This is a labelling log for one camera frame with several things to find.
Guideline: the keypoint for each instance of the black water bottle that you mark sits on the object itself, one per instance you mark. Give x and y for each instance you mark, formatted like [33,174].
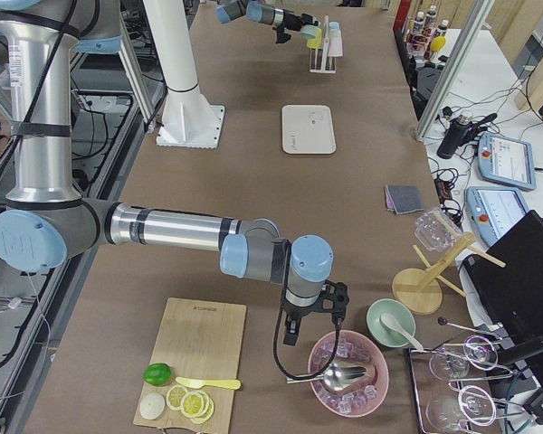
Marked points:
[454,137]

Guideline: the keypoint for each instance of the steel ice scoop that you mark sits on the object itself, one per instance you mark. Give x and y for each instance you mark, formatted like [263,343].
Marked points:
[342,375]

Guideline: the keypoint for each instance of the yellow cup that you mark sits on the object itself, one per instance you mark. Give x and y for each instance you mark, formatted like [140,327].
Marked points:
[317,42]

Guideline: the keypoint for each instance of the green cup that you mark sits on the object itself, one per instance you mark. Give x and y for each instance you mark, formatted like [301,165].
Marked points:
[309,31]

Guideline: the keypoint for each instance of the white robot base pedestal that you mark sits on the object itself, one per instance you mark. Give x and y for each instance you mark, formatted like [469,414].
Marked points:
[188,119]

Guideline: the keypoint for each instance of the aluminium frame post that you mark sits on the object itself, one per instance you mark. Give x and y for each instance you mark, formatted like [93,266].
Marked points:
[460,50]

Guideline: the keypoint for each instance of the white cup rack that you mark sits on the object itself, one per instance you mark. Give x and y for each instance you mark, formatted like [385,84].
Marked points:
[319,59]

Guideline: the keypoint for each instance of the bamboo cutting board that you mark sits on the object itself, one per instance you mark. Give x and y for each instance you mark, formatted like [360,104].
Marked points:
[201,340]

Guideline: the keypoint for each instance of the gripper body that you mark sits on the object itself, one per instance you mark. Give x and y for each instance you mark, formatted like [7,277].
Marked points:
[296,313]
[291,19]

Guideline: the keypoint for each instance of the lemon slices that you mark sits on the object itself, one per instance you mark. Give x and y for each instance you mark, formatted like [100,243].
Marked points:
[197,406]

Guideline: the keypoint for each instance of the green lime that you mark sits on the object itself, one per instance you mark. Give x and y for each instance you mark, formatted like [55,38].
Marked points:
[158,374]

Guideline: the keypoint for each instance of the grey folded cloth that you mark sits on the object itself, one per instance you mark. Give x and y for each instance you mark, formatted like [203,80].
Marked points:
[403,199]

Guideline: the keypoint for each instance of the white ceramic spoon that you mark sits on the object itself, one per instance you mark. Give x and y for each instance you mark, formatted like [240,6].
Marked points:
[389,321]

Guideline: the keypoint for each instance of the yellow lemon toy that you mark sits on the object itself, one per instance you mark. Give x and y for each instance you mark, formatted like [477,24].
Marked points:
[437,43]

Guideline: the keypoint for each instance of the white serving tray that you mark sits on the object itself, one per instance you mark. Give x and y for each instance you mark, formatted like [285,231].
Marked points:
[307,130]

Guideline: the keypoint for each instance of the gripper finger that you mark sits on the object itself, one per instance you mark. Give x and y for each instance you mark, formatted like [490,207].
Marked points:
[291,330]

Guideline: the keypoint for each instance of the wooden cup tree stand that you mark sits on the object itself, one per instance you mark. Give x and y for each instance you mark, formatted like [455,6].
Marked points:
[419,289]

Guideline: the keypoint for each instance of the clear glass mug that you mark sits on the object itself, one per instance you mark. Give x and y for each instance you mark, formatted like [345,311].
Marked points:
[435,230]

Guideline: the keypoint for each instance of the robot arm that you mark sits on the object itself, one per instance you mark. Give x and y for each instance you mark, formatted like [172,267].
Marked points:
[47,221]
[256,11]

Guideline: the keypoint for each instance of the black monitor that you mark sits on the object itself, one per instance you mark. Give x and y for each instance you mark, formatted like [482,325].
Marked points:
[513,295]

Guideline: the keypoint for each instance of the pink ice bowl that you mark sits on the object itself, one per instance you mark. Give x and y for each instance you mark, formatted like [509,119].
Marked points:
[363,398]

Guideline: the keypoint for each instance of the yellow plastic knife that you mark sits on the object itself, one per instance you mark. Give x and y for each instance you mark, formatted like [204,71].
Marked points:
[228,384]

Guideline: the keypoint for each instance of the lower teach pendant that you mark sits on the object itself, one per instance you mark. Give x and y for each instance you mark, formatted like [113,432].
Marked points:
[495,210]

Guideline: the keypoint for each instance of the upper teach pendant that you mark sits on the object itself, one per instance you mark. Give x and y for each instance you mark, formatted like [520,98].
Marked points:
[507,161]

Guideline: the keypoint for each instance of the teach pendant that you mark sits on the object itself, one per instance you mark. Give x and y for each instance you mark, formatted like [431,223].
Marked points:
[507,161]
[495,210]

